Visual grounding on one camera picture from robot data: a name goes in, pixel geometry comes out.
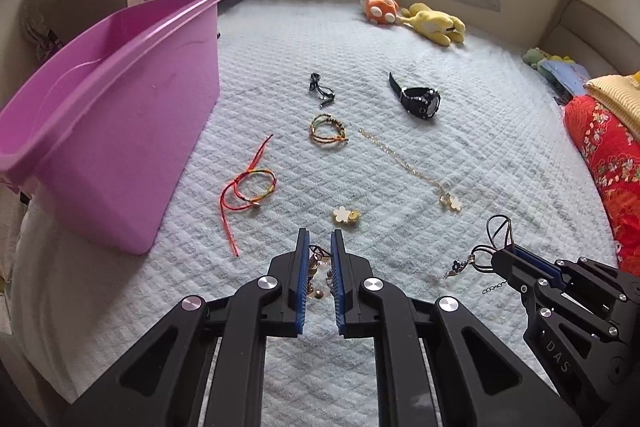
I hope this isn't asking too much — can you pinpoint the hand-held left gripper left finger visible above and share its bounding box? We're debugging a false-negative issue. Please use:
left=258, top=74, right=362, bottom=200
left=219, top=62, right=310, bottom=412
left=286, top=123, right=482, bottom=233
left=60, top=227, right=313, bottom=427

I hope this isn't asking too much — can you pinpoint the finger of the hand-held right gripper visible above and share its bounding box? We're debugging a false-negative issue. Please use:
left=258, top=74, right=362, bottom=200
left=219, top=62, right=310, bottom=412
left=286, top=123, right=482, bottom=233
left=491, top=251, right=632, bottom=409
left=513, top=245, right=640, bottom=339

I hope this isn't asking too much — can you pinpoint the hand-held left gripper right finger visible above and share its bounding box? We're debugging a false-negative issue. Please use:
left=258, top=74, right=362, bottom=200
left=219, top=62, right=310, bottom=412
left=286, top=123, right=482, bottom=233
left=330, top=228, right=583, bottom=427

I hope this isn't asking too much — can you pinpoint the gold bead bracelet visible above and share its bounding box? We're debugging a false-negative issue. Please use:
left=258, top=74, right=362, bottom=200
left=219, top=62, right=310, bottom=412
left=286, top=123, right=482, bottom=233
left=306, top=244, right=337, bottom=300

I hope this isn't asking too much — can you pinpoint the black cord necklace flower pendant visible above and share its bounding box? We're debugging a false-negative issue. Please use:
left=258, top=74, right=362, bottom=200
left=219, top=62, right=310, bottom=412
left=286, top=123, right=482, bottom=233
left=442, top=213, right=516, bottom=295

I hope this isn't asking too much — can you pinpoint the black cord necklace green pendant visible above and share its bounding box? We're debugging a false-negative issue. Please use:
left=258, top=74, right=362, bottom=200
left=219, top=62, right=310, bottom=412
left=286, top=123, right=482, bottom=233
left=307, top=72, right=337, bottom=108

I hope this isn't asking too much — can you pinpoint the black wrist watch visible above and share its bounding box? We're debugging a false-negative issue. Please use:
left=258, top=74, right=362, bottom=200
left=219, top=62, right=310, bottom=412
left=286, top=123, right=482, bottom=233
left=388, top=72, right=442, bottom=122

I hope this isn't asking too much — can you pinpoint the purple plastic tub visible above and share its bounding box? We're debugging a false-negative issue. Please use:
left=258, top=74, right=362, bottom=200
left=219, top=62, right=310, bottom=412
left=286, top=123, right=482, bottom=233
left=0, top=0, right=231, bottom=256

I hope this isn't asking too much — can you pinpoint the white flower gold charm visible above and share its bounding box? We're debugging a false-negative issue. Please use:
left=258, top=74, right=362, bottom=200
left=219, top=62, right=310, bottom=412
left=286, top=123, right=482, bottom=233
left=332, top=205, right=362, bottom=230

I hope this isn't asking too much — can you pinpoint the red floral quilt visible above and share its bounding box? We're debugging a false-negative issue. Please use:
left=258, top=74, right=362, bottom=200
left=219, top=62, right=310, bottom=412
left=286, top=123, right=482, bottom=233
left=564, top=94, right=640, bottom=278

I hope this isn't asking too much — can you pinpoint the yellow knitted blanket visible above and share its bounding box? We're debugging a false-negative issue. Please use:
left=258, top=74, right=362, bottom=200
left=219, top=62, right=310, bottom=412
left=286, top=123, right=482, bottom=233
left=584, top=72, right=640, bottom=135

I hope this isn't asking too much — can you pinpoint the beige padded headboard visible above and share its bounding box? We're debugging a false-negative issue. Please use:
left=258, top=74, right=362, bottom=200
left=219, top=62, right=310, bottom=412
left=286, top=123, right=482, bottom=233
left=537, top=0, right=640, bottom=78

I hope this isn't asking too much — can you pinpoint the yellow plush toy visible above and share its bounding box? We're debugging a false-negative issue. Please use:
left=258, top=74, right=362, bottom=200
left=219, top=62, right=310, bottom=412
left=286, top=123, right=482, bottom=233
left=398, top=3, right=466, bottom=46

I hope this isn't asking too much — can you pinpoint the orange white plush toy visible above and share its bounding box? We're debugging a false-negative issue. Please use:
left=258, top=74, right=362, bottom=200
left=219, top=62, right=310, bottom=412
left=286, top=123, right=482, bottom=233
left=361, top=0, right=401, bottom=26

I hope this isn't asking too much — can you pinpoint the grey brown cap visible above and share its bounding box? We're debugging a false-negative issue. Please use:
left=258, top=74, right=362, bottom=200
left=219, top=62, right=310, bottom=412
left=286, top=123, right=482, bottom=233
left=20, top=0, right=129, bottom=62

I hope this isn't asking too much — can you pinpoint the red string bracelet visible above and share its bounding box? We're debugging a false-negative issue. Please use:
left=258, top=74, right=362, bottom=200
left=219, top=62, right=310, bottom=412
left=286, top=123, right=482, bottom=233
left=220, top=134, right=277, bottom=257

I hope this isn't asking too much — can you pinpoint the gold chain necklace clover pendant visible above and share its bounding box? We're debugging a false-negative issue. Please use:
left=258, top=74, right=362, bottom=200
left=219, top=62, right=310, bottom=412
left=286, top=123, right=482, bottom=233
left=359, top=128, right=463, bottom=212

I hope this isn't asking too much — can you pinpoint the green beaded bracelet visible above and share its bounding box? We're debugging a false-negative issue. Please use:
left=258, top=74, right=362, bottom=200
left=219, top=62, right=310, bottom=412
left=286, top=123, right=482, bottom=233
left=309, top=113, right=349, bottom=145

